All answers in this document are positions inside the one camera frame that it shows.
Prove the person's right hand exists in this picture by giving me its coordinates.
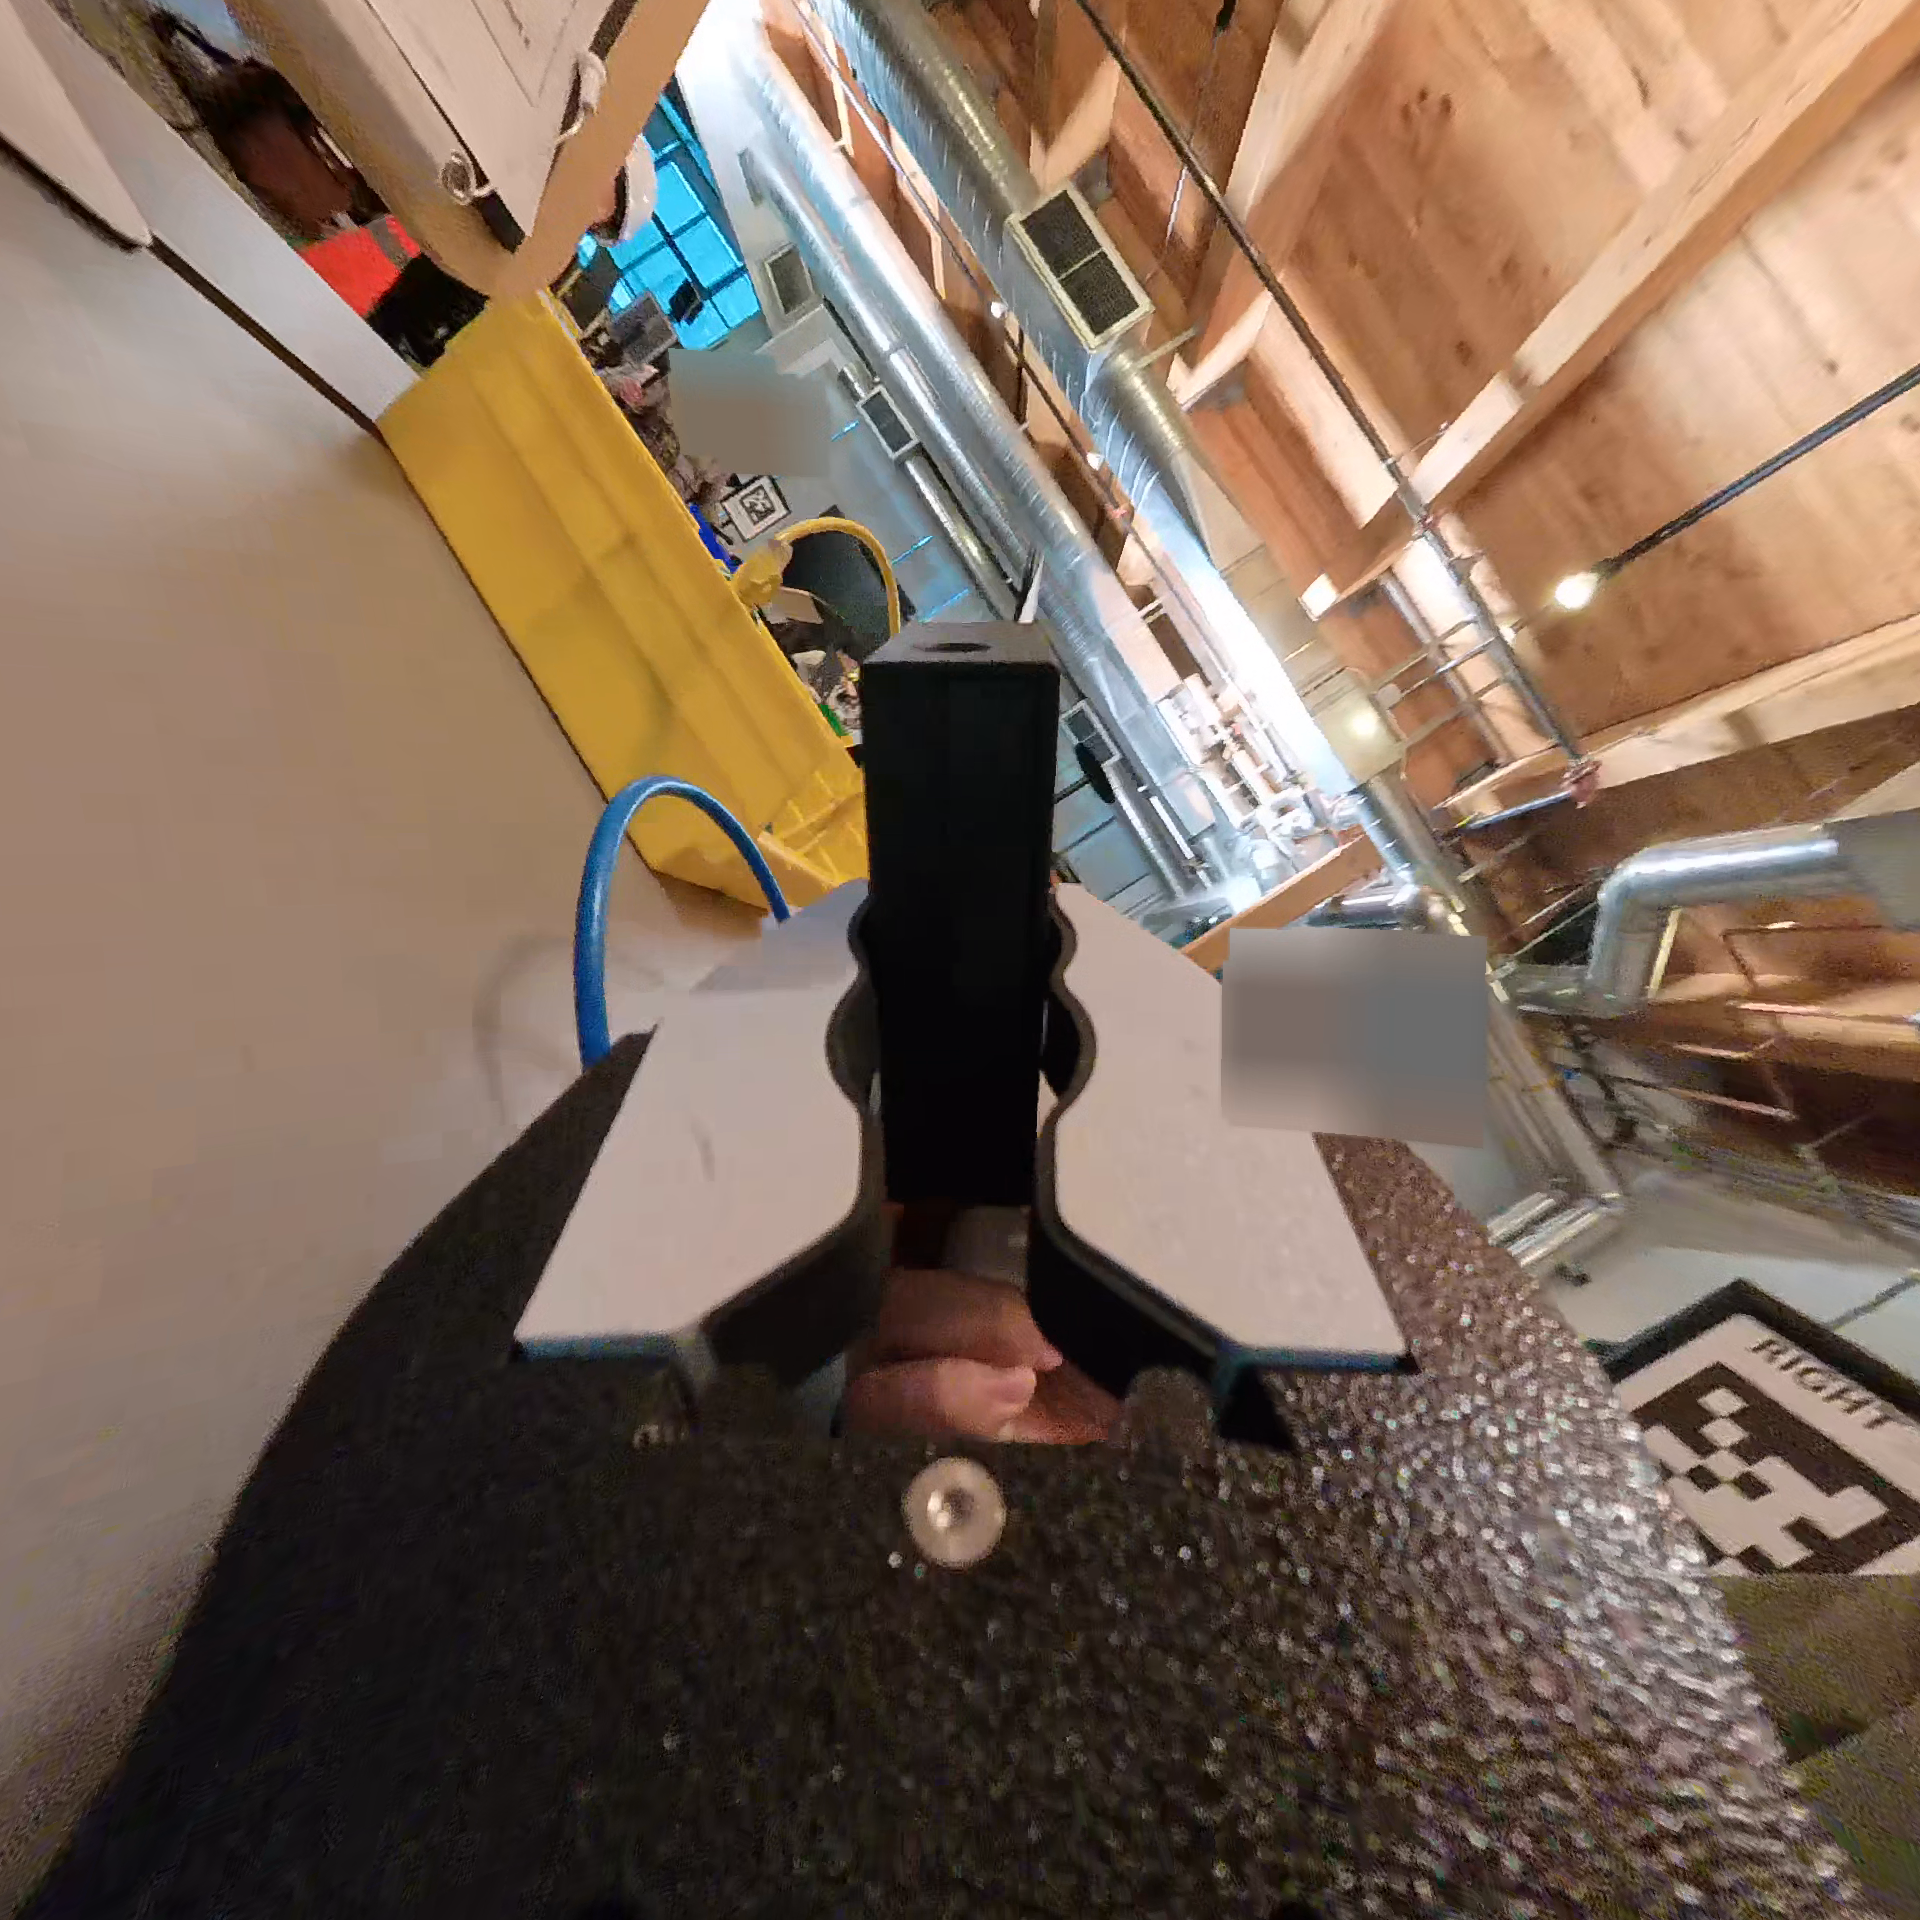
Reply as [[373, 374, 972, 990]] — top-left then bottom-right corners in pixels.
[[843, 1273, 1128, 1447]]

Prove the black ceiling light rail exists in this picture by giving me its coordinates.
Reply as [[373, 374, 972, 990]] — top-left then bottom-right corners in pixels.
[[1072, 0, 1595, 768], [1552, 358, 1920, 611]]

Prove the person's olive clothing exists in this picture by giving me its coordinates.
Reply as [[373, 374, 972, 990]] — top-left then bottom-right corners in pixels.
[[1712, 1574, 1920, 1808]]

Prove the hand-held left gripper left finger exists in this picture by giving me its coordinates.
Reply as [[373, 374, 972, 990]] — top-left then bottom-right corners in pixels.
[[514, 886, 893, 1398]]

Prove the yellow ethernet cable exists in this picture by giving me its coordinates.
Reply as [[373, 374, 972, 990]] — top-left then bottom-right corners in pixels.
[[741, 516, 901, 640]]

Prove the tan poster board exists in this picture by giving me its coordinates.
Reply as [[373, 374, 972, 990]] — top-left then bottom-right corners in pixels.
[[226, 0, 716, 294]]

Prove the white ventilation grille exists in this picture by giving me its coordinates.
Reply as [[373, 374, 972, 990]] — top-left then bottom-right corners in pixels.
[[1005, 182, 1157, 351]]

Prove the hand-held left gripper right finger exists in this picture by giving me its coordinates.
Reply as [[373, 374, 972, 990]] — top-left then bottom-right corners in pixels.
[[1029, 886, 1412, 1405]]

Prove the blue ethernet cable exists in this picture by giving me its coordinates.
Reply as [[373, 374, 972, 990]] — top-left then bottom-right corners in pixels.
[[574, 773, 795, 1067]]

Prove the black network switch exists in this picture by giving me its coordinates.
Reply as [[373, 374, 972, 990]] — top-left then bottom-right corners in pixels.
[[859, 621, 1065, 1207]]

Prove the yellow plastic bin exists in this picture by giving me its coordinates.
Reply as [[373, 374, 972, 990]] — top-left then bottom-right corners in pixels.
[[376, 292, 872, 907]]

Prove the silver box ventilation duct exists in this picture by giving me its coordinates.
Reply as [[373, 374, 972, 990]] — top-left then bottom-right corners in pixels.
[[1499, 818, 1920, 1023]]

